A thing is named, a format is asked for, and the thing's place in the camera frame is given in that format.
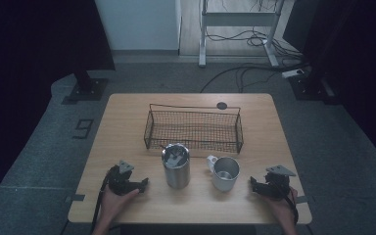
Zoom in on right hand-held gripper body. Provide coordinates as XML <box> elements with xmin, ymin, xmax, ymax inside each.
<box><xmin>258</xmin><ymin>164</ymin><xmax>297</xmax><ymax>200</ymax></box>

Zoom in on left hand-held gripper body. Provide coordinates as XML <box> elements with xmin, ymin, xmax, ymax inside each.
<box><xmin>107</xmin><ymin>160</ymin><xmax>142</xmax><ymax>197</ymax></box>

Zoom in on stainless steel tumbler with lid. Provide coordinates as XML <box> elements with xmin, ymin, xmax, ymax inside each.
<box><xmin>161</xmin><ymin>143</ymin><xmax>191</xmax><ymax>190</ymax></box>

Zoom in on white mug with steel interior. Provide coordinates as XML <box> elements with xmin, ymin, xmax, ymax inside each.
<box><xmin>206</xmin><ymin>155</ymin><xmax>241</xmax><ymax>193</ymax></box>

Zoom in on brown wire mesh basket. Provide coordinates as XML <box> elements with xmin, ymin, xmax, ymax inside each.
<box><xmin>143</xmin><ymin>103</ymin><xmax>245</xmax><ymax>155</ymax></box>

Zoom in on person's right hand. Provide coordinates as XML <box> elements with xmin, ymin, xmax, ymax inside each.
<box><xmin>263</xmin><ymin>188</ymin><xmax>299</xmax><ymax>226</ymax></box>

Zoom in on person's left hand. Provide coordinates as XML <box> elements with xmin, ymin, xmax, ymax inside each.
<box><xmin>100</xmin><ymin>187</ymin><xmax>140</xmax><ymax>223</ymax></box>

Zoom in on black stand with square base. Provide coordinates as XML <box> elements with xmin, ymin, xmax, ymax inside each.
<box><xmin>62</xmin><ymin>69</ymin><xmax>110</xmax><ymax>106</ymax></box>

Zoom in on black stand with wide base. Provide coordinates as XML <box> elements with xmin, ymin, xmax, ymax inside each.
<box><xmin>288</xmin><ymin>70</ymin><xmax>341</xmax><ymax>106</ymax></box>

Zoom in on white power strip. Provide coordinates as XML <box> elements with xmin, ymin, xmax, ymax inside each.
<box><xmin>281</xmin><ymin>68</ymin><xmax>306</xmax><ymax>79</ymax></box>

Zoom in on dark curtain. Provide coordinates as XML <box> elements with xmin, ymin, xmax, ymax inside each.
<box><xmin>283</xmin><ymin>0</ymin><xmax>376</xmax><ymax>174</ymax></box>
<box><xmin>0</xmin><ymin>0</ymin><xmax>117</xmax><ymax>216</ymax></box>

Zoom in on white panel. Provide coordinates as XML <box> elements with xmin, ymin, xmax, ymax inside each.
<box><xmin>94</xmin><ymin>0</ymin><xmax>182</xmax><ymax>52</ymax></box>

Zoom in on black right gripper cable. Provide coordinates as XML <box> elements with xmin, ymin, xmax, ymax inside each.
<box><xmin>273</xmin><ymin>180</ymin><xmax>300</xmax><ymax>226</ymax></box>

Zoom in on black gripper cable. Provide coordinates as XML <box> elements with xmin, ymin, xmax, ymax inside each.
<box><xmin>273</xmin><ymin>180</ymin><xmax>300</xmax><ymax>226</ymax></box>
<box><xmin>90</xmin><ymin>165</ymin><xmax>118</xmax><ymax>234</ymax></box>

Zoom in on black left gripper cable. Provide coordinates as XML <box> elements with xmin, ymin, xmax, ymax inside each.
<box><xmin>90</xmin><ymin>165</ymin><xmax>118</xmax><ymax>234</ymax></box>

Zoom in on black floor cables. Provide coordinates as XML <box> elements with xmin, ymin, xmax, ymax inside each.
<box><xmin>199</xmin><ymin>62</ymin><xmax>309</xmax><ymax>94</ymax></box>

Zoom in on tangled cables under desk frame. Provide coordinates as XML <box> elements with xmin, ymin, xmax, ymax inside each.
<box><xmin>205</xmin><ymin>0</ymin><xmax>305</xmax><ymax>61</ymax></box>

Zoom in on white metal desk frame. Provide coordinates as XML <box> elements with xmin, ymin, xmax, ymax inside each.
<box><xmin>198</xmin><ymin>0</ymin><xmax>287</xmax><ymax>69</ymax></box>

